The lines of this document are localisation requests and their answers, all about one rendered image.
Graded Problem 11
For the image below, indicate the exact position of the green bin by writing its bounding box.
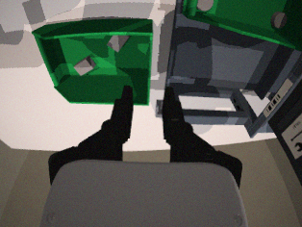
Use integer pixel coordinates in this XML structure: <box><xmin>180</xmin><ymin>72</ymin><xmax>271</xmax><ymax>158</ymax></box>
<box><xmin>31</xmin><ymin>18</ymin><xmax>153</xmax><ymax>106</ymax></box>
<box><xmin>182</xmin><ymin>0</ymin><xmax>302</xmax><ymax>52</ymax></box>

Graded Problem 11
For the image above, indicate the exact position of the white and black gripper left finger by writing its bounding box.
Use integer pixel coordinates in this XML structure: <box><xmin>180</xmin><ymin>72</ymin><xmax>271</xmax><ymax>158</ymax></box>
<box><xmin>48</xmin><ymin>86</ymin><xmax>134</xmax><ymax>185</ymax></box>

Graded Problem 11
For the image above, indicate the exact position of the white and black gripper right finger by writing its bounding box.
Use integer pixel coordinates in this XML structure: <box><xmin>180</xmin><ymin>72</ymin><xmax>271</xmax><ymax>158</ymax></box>
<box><xmin>162</xmin><ymin>87</ymin><xmax>242</xmax><ymax>187</ymax></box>

